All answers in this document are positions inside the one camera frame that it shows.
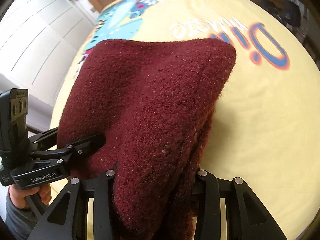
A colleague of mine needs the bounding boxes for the dark red knit sweater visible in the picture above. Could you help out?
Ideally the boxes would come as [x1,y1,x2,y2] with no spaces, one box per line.
[57,38,236,239]

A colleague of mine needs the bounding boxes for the dark blue bag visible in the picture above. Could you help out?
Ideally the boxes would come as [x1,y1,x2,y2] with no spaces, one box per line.
[283,0,302,27]

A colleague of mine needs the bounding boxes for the grey sleeve forearm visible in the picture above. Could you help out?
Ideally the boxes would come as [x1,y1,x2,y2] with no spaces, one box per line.
[5,185,40,239]

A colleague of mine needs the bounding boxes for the person left hand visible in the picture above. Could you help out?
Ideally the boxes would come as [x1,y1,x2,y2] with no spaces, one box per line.
[9,184,52,209]

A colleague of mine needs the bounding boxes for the yellow dinosaur print bedspread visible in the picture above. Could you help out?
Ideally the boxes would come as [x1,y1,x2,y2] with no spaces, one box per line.
[49,0,320,240]

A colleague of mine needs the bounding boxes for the black camera box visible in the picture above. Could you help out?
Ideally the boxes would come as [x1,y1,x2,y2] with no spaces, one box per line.
[1,88,28,152]

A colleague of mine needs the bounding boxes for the white wardrobe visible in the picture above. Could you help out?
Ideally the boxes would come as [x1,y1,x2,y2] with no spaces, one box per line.
[1,0,93,131]

